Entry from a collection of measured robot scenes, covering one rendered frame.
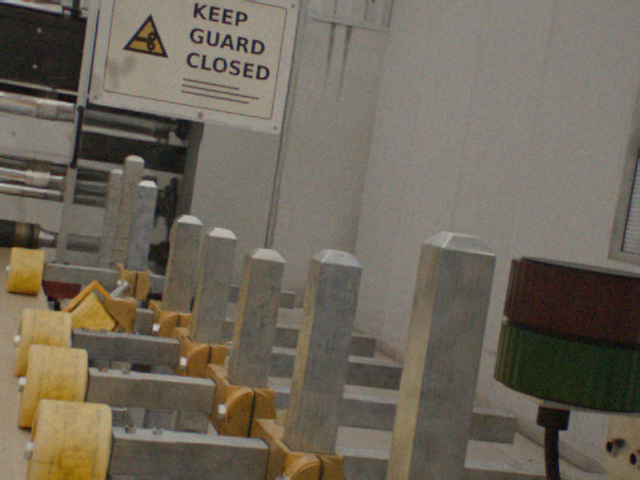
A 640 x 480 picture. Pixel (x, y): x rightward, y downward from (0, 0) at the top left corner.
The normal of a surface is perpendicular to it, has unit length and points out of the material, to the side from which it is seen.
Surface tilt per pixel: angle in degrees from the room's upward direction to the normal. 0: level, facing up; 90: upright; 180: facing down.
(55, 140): 90
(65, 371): 57
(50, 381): 68
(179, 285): 90
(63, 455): 75
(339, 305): 90
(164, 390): 90
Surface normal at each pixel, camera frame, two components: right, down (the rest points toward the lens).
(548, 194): -0.95, -0.13
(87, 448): 0.29, -0.25
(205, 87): 0.26, 0.09
